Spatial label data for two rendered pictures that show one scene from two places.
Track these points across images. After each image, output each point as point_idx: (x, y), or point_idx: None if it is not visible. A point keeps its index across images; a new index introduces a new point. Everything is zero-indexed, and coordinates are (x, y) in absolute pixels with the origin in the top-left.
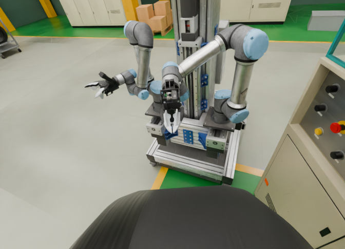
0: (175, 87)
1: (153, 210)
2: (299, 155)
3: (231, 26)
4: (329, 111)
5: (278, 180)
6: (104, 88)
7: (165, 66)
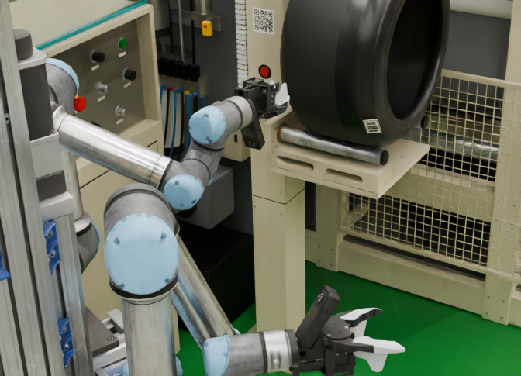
0: None
1: None
2: (85, 189)
3: None
4: None
5: (91, 284)
6: (339, 315)
7: (220, 110)
